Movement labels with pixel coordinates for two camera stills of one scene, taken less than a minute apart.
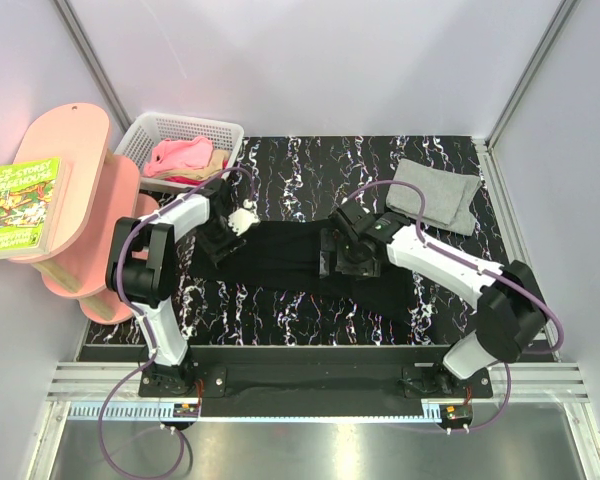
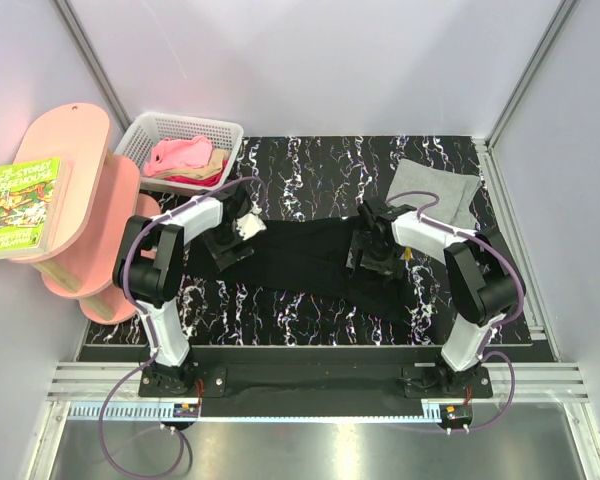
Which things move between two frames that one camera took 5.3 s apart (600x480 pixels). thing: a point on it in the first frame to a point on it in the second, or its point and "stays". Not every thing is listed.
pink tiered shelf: [100, 187] stays
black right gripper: [332, 240] to [362, 240]
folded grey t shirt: [449, 195] stays
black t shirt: [286, 255] stays
